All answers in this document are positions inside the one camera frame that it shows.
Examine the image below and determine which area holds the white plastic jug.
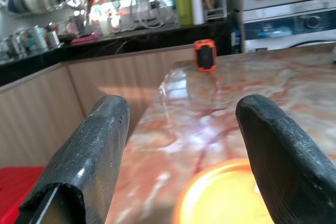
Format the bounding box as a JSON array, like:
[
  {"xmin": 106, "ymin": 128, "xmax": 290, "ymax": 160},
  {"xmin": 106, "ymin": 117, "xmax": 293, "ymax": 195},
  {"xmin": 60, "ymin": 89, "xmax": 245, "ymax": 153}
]
[{"xmin": 98, "ymin": 8, "xmax": 112, "ymax": 36}]

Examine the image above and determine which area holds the orange plastic bowl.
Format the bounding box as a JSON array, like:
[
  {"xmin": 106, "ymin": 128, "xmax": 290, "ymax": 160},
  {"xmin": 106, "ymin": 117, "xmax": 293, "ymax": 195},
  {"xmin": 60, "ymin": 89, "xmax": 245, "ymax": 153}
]
[{"xmin": 174, "ymin": 158, "xmax": 275, "ymax": 224}]

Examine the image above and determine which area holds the beige ribbed cabinet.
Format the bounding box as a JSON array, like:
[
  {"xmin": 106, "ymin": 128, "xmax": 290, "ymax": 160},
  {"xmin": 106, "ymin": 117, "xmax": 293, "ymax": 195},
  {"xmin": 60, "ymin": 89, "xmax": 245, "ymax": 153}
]
[{"xmin": 0, "ymin": 44, "xmax": 196, "ymax": 168}]

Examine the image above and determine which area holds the orange black tape measure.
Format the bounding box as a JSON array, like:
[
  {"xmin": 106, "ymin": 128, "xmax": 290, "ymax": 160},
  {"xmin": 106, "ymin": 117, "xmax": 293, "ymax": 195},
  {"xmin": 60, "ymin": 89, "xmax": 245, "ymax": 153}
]
[{"xmin": 193, "ymin": 39, "xmax": 218, "ymax": 73}]

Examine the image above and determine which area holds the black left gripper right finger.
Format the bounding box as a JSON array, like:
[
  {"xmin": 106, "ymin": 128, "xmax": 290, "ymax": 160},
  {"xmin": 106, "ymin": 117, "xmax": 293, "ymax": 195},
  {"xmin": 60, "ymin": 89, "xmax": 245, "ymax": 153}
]
[{"xmin": 235, "ymin": 94, "xmax": 336, "ymax": 224}]

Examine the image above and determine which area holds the red white spray bottle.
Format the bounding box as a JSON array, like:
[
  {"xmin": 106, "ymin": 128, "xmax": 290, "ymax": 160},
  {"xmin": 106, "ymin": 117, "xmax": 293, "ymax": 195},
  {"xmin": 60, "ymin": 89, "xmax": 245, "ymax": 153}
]
[{"xmin": 110, "ymin": 11, "xmax": 123, "ymax": 33}]

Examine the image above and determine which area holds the pink cloth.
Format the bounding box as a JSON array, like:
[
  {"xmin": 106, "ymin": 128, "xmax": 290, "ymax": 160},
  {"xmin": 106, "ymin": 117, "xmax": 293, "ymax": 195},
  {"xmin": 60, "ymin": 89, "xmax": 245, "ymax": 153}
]
[{"xmin": 70, "ymin": 34, "xmax": 99, "ymax": 46}]

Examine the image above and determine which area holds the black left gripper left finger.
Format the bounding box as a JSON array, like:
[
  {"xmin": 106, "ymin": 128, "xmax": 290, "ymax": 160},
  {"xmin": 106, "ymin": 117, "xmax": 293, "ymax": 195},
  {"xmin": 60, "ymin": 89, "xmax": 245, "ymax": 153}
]
[{"xmin": 15, "ymin": 94, "xmax": 131, "ymax": 224}]

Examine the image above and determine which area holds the white washing machine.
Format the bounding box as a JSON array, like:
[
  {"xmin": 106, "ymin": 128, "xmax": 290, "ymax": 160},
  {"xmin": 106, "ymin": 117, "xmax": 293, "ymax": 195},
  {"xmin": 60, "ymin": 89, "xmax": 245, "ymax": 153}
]
[{"xmin": 240, "ymin": 0, "xmax": 336, "ymax": 53}]

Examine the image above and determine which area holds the red plastic stool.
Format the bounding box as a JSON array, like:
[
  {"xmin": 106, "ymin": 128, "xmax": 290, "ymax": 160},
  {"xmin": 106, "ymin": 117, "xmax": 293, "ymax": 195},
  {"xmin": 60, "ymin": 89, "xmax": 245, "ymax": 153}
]
[{"xmin": 0, "ymin": 166, "xmax": 45, "ymax": 224}]

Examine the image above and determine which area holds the clear hose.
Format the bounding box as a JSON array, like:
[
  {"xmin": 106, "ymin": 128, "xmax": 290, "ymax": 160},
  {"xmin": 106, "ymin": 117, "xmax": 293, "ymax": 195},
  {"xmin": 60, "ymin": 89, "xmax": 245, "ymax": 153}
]
[{"xmin": 133, "ymin": 0, "xmax": 174, "ymax": 29}]

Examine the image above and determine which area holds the green plastic bottle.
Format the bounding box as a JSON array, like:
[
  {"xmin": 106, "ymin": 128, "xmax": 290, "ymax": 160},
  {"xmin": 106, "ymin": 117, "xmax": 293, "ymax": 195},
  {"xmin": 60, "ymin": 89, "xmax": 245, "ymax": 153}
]
[{"xmin": 174, "ymin": 0, "xmax": 194, "ymax": 27}]

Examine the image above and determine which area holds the blue detergent pack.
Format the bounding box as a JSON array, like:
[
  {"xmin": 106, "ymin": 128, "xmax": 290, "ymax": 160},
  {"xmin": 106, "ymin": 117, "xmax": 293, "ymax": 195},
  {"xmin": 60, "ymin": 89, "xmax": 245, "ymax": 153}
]
[{"xmin": 230, "ymin": 24, "xmax": 242, "ymax": 54}]

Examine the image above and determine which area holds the white tall bottle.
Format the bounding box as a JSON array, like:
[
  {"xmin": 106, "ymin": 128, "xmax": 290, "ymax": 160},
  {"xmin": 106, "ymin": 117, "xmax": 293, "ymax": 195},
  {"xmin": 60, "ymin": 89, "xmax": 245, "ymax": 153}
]
[{"xmin": 188, "ymin": 0, "xmax": 205, "ymax": 25}]

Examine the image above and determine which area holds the red-capped small bottle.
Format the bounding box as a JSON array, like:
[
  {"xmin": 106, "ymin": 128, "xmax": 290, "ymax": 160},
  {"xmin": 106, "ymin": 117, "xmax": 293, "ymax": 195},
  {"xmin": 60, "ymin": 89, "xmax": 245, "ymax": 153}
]
[{"xmin": 44, "ymin": 23, "xmax": 61, "ymax": 49}]

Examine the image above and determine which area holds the black kitchen counter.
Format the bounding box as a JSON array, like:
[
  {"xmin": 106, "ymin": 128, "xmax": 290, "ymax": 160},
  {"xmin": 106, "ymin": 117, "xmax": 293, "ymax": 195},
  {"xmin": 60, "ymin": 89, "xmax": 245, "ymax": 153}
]
[{"xmin": 0, "ymin": 20, "xmax": 233, "ymax": 87}]

